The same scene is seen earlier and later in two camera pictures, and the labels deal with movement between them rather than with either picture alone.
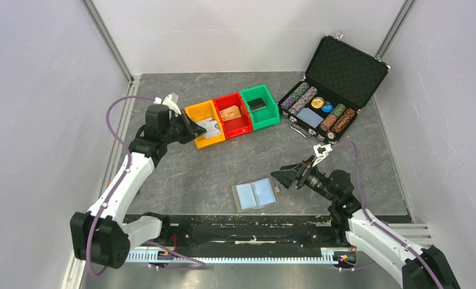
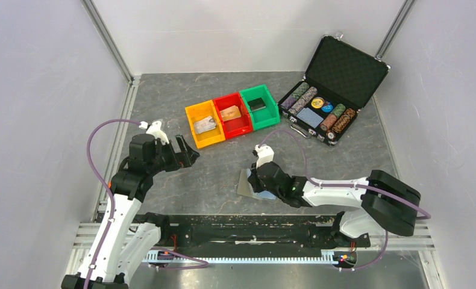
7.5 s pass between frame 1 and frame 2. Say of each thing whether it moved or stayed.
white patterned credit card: moved
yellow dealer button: stayed
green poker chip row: stayed
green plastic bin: stayed
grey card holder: moved
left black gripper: moved
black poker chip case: stayed
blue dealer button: stayed
